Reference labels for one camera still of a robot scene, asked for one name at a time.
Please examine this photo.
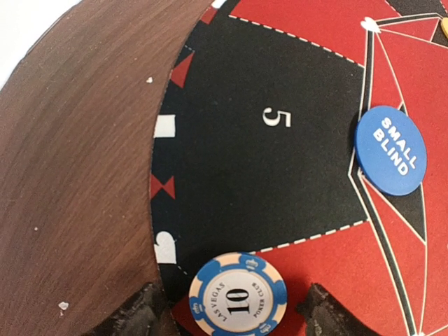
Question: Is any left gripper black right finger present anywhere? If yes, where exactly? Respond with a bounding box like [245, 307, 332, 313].
[296, 283, 371, 335]

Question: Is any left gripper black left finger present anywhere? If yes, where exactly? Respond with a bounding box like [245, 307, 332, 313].
[84, 282, 179, 336]

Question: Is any single blue ten chip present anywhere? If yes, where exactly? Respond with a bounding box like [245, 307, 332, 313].
[188, 252, 288, 335]

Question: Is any blue small blind button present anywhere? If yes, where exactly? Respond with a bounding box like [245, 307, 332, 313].
[354, 106, 427, 196]

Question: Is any orange big blind button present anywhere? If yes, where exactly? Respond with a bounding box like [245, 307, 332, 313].
[440, 17, 448, 39]

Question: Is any round red black poker mat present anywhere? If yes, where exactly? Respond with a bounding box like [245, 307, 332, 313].
[150, 1, 447, 335]

